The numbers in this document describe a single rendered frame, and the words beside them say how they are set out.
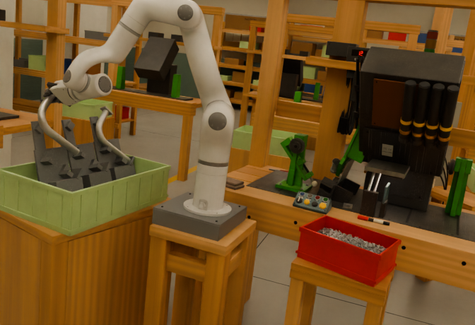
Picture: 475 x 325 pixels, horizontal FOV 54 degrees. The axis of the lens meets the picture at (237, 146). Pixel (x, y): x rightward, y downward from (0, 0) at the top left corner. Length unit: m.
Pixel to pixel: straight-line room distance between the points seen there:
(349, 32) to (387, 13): 9.70
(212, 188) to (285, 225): 0.45
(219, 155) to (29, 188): 0.75
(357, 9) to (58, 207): 1.70
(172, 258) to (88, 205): 0.38
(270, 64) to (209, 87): 0.96
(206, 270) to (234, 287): 0.30
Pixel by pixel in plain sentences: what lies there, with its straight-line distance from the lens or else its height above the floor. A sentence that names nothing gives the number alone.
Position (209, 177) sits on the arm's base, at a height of 1.05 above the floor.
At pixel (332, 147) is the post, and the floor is 1.08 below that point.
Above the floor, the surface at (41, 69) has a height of 0.87.
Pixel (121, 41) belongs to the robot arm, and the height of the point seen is 1.52.
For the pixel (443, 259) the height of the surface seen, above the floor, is 0.84.
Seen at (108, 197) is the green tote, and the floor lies 0.90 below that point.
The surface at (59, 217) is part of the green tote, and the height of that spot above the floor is 0.85.
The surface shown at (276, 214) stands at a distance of 2.10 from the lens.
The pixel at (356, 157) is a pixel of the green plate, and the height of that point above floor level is 1.12.
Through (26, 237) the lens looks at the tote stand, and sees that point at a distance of 2.03.
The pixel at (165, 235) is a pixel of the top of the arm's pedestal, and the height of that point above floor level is 0.83.
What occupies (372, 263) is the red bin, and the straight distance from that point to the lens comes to 1.71.
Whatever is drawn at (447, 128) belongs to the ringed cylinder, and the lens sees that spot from 1.93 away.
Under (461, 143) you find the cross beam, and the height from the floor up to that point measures 1.21.
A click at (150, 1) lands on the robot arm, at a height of 1.66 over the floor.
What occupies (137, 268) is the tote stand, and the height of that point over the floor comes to 0.51.
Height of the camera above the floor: 1.54
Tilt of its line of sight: 12 degrees down
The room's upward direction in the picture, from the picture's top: 7 degrees clockwise
